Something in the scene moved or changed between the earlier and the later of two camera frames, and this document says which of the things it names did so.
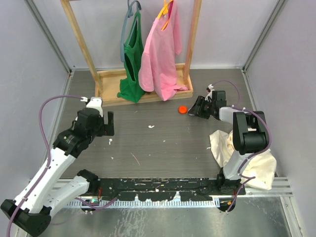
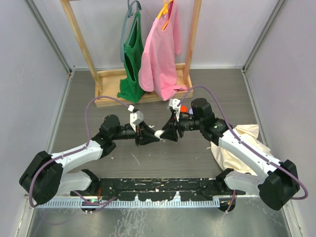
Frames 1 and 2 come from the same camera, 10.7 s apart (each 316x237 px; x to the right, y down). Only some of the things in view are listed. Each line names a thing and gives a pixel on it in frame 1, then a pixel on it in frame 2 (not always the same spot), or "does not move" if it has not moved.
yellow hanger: x=164 y=11 does not move
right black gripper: x=199 y=101 → x=170 y=133
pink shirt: x=157 y=72 does not move
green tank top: x=130 y=88 does not move
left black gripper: x=106 y=129 → x=147 y=134
